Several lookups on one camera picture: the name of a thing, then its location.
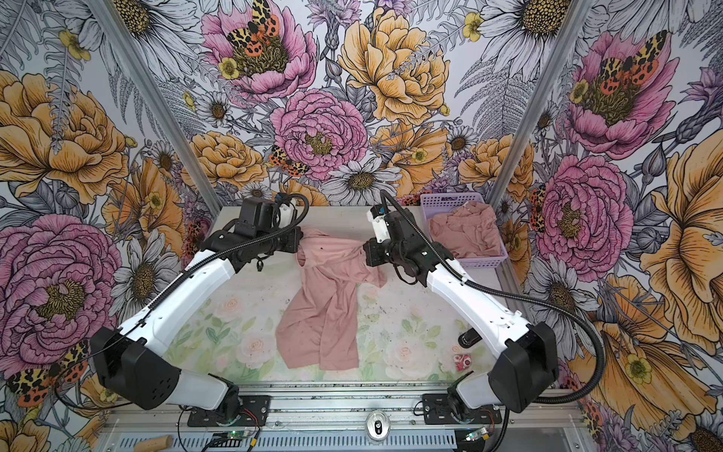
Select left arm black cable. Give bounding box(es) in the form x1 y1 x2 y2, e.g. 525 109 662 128
53 193 311 411

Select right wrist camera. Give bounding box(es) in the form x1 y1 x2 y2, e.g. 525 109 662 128
367 205 391 244

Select aluminium front rail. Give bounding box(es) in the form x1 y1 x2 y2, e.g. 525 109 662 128
101 382 584 434

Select wooden cork block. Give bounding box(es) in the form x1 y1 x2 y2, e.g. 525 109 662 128
133 435 173 452

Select black remote-like device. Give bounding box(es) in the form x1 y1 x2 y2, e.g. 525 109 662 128
458 329 482 350

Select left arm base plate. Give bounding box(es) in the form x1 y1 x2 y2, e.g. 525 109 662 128
188 395 271 428

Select round silver button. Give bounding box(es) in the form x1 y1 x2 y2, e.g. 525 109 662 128
365 411 391 443

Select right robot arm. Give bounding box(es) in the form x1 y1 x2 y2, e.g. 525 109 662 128
363 211 557 414

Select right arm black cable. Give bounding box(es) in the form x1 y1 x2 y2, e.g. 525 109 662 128
379 189 606 452

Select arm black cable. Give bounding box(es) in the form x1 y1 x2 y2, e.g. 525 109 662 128
379 189 606 452
53 193 311 411

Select pink shorts in basket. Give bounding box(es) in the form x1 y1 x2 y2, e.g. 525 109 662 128
429 202 502 259

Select green circuit board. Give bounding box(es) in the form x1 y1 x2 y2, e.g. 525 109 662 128
209 431 256 447

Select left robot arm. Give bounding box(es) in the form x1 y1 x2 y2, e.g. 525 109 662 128
88 194 310 423

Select small pink red toy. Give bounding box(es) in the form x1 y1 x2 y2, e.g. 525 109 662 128
453 354 472 372

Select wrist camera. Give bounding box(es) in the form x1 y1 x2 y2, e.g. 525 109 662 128
274 193 297 229
367 205 391 244

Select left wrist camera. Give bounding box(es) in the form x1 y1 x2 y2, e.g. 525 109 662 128
274 193 297 229

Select pink t-shirt with print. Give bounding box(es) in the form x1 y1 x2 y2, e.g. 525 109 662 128
276 228 387 371

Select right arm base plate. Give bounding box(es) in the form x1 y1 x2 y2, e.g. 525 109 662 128
421 394 503 426

